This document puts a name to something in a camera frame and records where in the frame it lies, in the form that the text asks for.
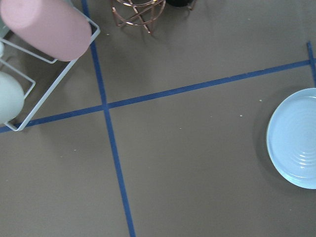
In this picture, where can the light blue plate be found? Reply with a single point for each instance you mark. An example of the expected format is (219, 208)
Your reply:
(291, 138)

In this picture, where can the pink cup on rack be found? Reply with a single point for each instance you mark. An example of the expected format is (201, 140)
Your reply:
(51, 26)

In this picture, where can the pale green cup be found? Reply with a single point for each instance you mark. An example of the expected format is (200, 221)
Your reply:
(11, 97)

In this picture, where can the copper wire bottle rack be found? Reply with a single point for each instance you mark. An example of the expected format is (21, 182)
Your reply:
(137, 13)

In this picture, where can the white wire cup rack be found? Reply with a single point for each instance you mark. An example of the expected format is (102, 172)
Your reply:
(39, 90)

